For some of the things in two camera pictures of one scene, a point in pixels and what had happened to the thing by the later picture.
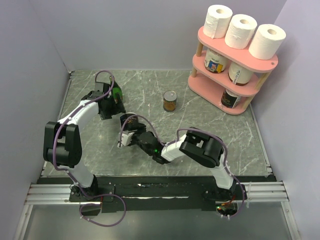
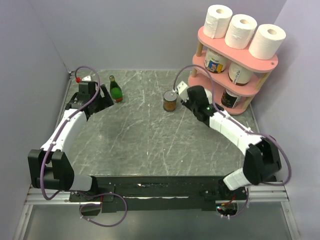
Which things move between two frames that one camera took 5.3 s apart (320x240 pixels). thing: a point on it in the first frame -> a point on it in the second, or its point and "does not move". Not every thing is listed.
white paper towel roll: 267,42 does not move
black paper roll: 131,124 -> 209,95
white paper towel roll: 240,31 does not move
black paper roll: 230,99 does not move
